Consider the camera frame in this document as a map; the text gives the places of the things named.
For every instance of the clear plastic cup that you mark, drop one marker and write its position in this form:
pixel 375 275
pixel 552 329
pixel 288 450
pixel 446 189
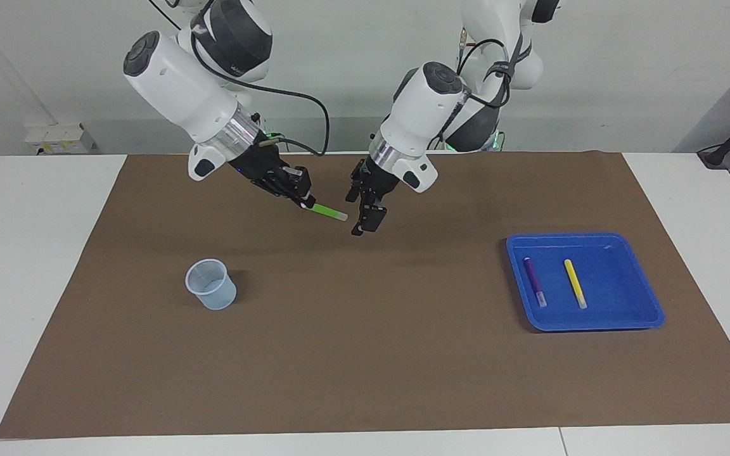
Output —
pixel 213 291

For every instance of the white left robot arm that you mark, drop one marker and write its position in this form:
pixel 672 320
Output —
pixel 422 107

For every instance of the green pen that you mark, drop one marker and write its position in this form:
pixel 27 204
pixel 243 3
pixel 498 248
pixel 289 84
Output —
pixel 328 211

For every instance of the yellow pen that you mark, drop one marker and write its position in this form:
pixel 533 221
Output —
pixel 575 284

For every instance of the blue plastic tray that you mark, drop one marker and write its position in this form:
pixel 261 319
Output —
pixel 618 285

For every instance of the brown table mat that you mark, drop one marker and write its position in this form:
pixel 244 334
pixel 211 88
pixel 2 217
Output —
pixel 365 348

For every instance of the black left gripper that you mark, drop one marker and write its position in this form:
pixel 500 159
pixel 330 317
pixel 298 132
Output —
pixel 374 183

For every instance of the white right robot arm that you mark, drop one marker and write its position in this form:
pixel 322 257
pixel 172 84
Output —
pixel 181 88

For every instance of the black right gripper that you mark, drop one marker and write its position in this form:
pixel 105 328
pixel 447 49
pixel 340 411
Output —
pixel 263 168

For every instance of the purple pen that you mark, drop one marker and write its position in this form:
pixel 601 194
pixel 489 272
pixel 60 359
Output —
pixel 535 282

